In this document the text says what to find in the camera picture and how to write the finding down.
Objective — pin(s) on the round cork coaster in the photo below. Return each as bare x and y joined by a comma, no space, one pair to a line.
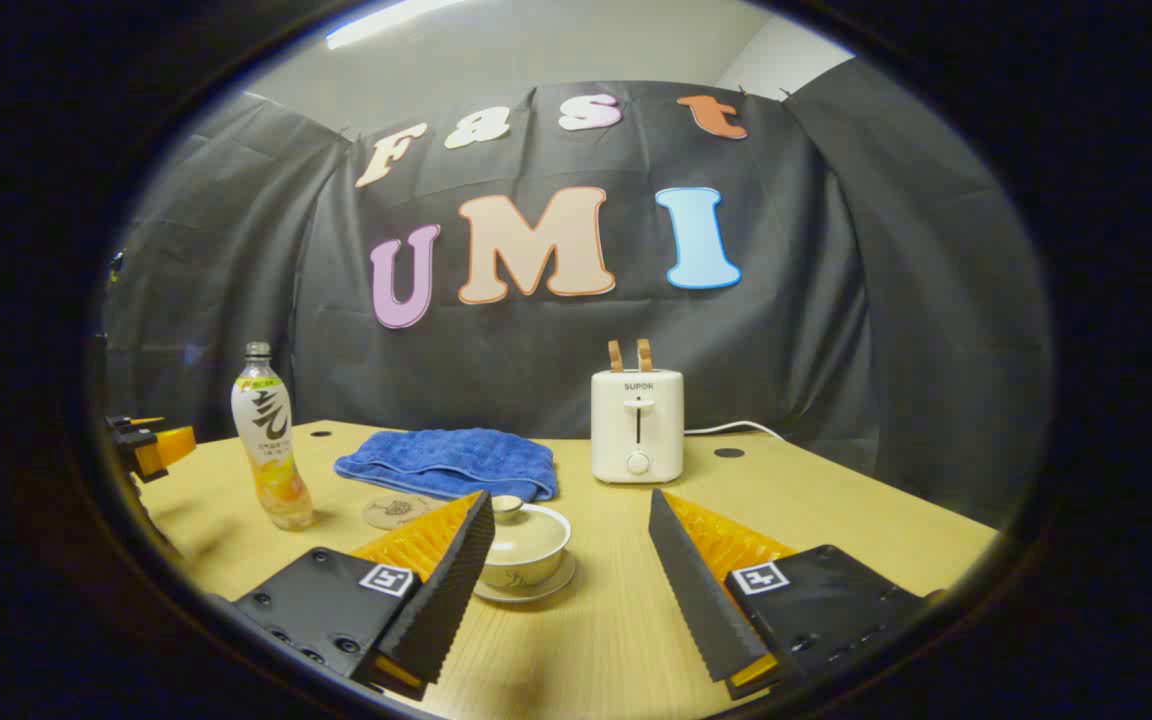
391,512

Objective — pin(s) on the beige ceramic saucer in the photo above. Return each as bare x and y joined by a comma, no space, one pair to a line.
546,592

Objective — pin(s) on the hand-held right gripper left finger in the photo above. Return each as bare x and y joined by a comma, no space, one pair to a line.
451,590

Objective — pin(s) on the white toaster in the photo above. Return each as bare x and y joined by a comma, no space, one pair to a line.
661,420

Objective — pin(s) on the bread slice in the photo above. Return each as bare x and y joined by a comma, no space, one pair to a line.
615,356
644,354

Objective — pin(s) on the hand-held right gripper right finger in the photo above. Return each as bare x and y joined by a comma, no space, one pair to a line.
701,590

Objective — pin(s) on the beige ceramic teacup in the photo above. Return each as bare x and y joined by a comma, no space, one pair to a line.
528,576

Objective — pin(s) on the clear plastic water bottle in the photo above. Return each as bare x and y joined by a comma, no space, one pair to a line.
266,440

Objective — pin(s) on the blue folded towel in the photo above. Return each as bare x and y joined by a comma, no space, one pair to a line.
446,460

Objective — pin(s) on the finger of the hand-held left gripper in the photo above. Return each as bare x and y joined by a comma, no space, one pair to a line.
171,443

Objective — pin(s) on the black backdrop cloth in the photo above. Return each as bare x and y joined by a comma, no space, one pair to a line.
536,370

